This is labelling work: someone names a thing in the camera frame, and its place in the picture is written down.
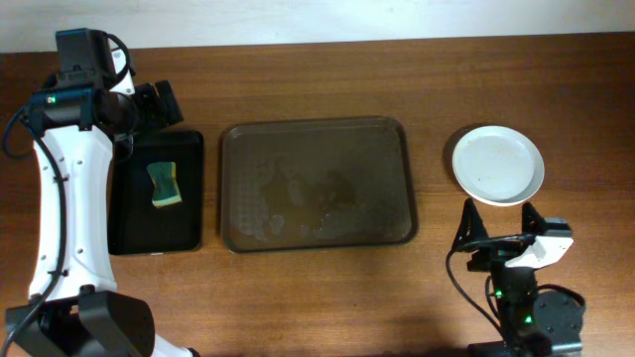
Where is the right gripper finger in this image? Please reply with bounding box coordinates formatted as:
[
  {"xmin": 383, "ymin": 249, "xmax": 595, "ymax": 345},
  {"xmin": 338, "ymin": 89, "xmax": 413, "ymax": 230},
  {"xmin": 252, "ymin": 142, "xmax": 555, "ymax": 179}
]
[
  {"xmin": 521, "ymin": 201, "xmax": 545, "ymax": 235},
  {"xmin": 452, "ymin": 198, "xmax": 489, "ymax": 248}
]

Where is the white plate top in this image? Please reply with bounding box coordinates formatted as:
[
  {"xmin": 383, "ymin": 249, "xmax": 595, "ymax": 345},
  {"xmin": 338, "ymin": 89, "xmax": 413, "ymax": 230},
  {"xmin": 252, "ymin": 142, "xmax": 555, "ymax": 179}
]
[{"xmin": 450, "ymin": 125, "xmax": 545, "ymax": 207}]

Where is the green yellow sponge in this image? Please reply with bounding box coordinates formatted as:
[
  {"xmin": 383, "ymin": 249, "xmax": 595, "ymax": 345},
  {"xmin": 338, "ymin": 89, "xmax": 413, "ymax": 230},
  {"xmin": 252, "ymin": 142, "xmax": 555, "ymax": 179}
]
[{"xmin": 147, "ymin": 162, "xmax": 183, "ymax": 208}]

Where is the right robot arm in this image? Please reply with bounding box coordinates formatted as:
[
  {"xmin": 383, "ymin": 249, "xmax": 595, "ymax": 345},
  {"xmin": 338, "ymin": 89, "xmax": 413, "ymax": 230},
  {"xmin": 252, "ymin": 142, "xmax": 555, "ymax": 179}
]
[{"xmin": 444, "ymin": 198, "xmax": 586, "ymax": 357}]

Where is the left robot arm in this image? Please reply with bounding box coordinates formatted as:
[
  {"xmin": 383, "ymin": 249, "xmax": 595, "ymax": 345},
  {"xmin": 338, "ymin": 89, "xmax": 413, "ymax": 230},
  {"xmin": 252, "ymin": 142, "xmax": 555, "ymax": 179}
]
[{"xmin": 5, "ymin": 28, "xmax": 190, "ymax": 356}]

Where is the black tray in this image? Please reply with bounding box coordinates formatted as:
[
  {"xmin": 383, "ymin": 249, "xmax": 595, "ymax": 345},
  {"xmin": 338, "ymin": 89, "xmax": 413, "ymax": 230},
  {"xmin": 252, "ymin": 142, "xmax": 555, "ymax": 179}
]
[{"xmin": 107, "ymin": 131, "xmax": 204, "ymax": 255}]

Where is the brown tray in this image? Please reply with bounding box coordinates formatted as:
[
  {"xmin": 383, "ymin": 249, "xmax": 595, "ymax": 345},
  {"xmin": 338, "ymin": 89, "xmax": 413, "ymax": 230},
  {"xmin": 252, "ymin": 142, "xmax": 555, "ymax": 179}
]
[{"xmin": 218, "ymin": 116, "xmax": 419, "ymax": 254}]

